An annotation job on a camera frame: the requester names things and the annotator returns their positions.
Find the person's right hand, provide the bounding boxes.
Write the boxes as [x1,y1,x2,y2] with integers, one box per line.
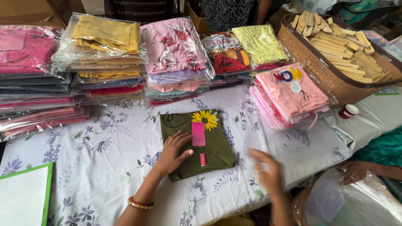
[247,149,284,198]

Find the person's left hand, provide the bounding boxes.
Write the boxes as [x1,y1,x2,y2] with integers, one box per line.
[155,131,194,176]

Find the olive green sunflower garment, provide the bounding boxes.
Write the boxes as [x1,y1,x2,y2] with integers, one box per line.
[160,109,238,182]

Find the pink paper garment tag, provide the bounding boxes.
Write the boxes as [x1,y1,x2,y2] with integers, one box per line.
[191,122,206,147]

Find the stack of light pink garments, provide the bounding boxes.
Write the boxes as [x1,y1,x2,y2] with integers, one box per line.
[249,62,339,131]

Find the clear plastic container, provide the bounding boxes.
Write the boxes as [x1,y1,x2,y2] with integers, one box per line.
[305,178,347,223]

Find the red paper cup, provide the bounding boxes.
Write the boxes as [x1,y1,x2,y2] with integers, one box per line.
[338,104,360,120]

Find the brown woven plastic basket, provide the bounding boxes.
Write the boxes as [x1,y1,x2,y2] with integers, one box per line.
[277,13,402,109]

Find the colourful printed packed garment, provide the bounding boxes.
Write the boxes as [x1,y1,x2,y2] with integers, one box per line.
[200,30,252,76]

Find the yellow dotted packed garment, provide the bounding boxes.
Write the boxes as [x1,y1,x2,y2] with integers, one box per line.
[232,24,292,71]

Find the clear plastic bag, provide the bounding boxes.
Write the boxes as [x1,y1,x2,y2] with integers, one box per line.
[293,167,402,226]

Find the white cloth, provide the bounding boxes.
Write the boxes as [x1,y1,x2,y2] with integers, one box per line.
[325,85,402,154]

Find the red and gold bangle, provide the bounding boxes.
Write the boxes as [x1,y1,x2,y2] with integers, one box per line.
[128,196,155,210]

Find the heap of wooden blocks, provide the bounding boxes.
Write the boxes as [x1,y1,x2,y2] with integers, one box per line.
[290,10,393,84]

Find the stack of floral packed garments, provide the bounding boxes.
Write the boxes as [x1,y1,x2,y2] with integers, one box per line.
[140,16,216,106]

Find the small cardboard box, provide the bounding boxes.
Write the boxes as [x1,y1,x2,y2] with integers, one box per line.
[185,0,211,34]

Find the white floral bedsheet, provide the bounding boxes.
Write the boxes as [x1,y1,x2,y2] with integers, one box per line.
[0,84,353,226]

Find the black chair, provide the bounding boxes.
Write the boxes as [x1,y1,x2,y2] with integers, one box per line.
[104,0,183,26]

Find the stack of yellow packed garments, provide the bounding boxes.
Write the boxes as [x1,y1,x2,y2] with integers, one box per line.
[51,13,149,105]

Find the stack of pink packed garments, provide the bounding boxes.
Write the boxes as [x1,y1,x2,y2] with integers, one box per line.
[0,25,91,142]

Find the brown cardboard box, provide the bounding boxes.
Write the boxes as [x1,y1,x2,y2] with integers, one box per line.
[0,0,86,29]

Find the white board with green frame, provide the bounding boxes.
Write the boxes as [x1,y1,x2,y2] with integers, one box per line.
[0,162,54,226]

